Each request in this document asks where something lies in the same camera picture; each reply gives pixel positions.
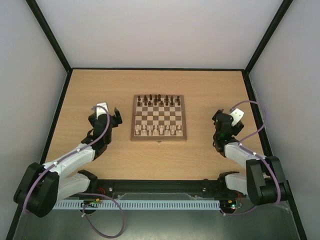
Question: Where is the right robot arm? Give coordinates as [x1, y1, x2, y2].
[212, 108, 292, 206]

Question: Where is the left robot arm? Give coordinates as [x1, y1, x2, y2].
[13, 102, 123, 218]

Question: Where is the wooden chess board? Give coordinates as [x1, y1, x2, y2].
[130, 94, 187, 142]

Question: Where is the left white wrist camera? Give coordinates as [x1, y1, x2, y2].
[95, 102, 109, 118]

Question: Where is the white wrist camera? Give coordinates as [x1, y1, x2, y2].
[229, 108, 245, 127]
[95, 102, 109, 118]

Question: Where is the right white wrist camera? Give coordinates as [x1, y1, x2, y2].
[229, 108, 245, 127]

